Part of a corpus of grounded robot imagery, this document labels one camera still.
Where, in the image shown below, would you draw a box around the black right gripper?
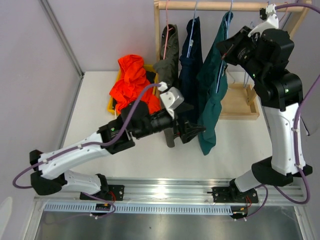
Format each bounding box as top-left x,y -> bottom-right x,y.
216,26 -> 267,83

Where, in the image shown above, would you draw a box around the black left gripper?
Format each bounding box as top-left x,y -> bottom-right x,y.
134,101 -> 206,143

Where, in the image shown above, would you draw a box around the teal green shorts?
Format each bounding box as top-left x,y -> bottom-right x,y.
196,12 -> 228,156

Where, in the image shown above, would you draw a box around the navy blue shorts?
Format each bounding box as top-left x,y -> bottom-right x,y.
178,17 -> 203,124

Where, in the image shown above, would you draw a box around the blue hanger with teal shorts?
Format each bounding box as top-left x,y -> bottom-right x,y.
215,0 -> 234,93

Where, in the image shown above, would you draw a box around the blue hanger with orange shorts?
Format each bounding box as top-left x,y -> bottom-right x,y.
243,21 -> 257,88

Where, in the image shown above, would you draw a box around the pink hanger with black shorts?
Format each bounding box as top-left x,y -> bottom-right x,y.
279,8 -> 288,23

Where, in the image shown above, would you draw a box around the orange shorts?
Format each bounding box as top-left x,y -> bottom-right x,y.
109,54 -> 150,115

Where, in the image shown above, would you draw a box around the black shorts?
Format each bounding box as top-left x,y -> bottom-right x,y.
145,71 -> 156,84

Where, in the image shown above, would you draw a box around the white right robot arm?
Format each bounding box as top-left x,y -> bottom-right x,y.
216,26 -> 313,202

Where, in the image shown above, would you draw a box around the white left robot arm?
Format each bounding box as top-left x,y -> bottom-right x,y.
29,101 -> 206,201

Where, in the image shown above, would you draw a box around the olive green shorts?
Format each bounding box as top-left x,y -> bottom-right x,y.
152,24 -> 180,148

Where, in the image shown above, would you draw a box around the wooden clothes rack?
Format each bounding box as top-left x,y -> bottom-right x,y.
153,0 -> 312,120

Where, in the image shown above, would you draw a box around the yellow plastic tray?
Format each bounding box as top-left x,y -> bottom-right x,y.
106,64 -> 158,115

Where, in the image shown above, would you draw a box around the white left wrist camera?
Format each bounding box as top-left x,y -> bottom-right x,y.
157,81 -> 185,120

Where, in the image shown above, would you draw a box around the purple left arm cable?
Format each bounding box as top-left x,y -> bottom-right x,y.
12,83 -> 163,222

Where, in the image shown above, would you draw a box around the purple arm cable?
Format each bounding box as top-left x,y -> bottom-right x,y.
234,2 -> 320,222
12,83 -> 163,222

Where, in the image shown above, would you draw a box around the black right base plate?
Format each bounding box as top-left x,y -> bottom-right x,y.
207,186 -> 259,204

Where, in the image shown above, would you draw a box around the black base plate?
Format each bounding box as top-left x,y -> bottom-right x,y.
79,184 -> 125,201
207,186 -> 259,204

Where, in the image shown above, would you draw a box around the aluminium mounting rail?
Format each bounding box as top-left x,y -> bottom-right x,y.
33,159 -> 307,207

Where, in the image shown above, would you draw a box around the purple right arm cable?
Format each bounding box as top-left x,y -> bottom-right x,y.
234,2 -> 320,222

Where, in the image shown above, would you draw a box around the white slotted cable duct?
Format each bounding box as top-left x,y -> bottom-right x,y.
44,202 -> 233,216

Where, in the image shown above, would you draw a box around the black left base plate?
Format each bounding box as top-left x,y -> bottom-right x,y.
79,184 -> 125,201

